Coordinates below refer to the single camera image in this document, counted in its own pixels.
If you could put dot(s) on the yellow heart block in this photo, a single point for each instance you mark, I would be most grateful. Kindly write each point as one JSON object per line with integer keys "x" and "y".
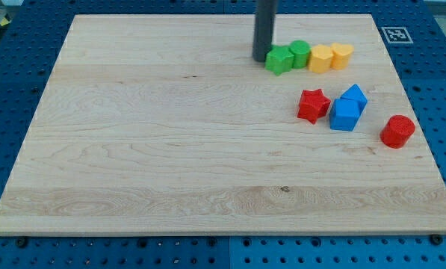
{"x": 341, "y": 55}

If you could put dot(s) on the wooden board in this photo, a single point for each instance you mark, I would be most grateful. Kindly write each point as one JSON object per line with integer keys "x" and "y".
{"x": 165, "y": 125}

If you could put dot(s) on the green star block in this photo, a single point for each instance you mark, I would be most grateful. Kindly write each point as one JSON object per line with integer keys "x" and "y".
{"x": 279, "y": 59}

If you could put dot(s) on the red star block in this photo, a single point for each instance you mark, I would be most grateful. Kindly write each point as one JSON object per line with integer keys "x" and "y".
{"x": 313, "y": 105}

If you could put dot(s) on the green cylinder block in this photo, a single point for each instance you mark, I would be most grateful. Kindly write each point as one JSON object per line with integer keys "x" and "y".
{"x": 301, "y": 51}

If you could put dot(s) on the blue cube block front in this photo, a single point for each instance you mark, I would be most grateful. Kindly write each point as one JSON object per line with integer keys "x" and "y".
{"x": 344, "y": 115}

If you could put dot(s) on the blue cube block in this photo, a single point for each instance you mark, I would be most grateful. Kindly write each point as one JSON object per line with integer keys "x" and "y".
{"x": 344, "y": 115}
{"x": 356, "y": 94}

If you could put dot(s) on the yellow hexagon block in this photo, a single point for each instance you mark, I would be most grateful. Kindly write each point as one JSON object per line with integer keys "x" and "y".
{"x": 320, "y": 58}

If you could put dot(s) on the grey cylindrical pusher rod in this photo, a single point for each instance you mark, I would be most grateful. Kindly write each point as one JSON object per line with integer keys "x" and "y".
{"x": 265, "y": 13}

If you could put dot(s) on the blue cube block rear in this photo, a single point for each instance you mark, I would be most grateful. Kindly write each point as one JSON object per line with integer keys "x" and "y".
{"x": 356, "y": 94}

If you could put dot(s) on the red cylinder block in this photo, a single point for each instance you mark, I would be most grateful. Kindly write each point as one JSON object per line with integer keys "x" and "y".
{"x": 397, "y": 131}

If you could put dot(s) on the white fiducial marker tag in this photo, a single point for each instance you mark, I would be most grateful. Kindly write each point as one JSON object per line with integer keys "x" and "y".
{"x": 397, "y": 35}

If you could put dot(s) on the black bolt left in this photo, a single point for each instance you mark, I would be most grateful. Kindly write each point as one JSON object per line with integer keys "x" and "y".
{"x": 21, "y": 242}

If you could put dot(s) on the black bolt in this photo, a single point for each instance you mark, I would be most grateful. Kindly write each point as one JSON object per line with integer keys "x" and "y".
{"x": 21, "y": 242}
{"x": 436, "y": 239}

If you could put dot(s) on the black bolt right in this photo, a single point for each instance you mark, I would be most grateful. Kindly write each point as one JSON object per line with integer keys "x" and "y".
{"x": 436, "y": 239}

